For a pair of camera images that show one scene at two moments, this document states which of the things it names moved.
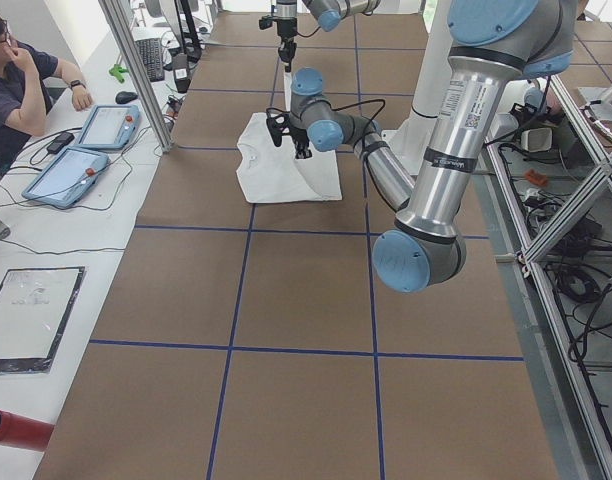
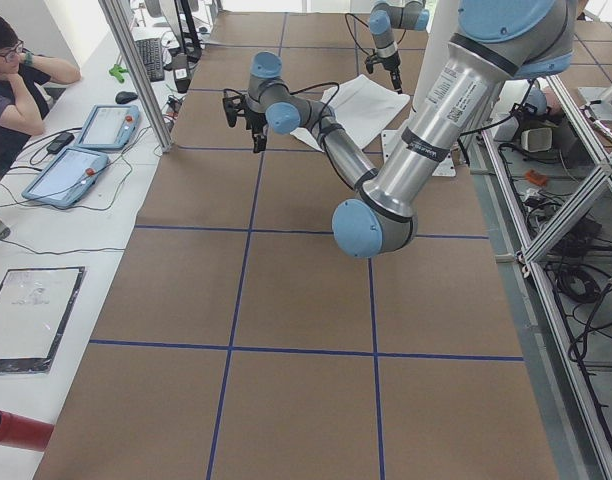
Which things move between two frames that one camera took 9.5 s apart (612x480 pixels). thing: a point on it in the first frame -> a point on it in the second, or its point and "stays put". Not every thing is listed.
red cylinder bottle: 17,431 stays put
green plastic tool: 117,71 stays put
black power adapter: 62,140 stays put
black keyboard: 152,55 stays put
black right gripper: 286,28 -> 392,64
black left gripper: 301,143 -> 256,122
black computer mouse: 125,97 stays put
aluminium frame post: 115,12 stays put
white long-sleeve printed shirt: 269,173 -> 364,109
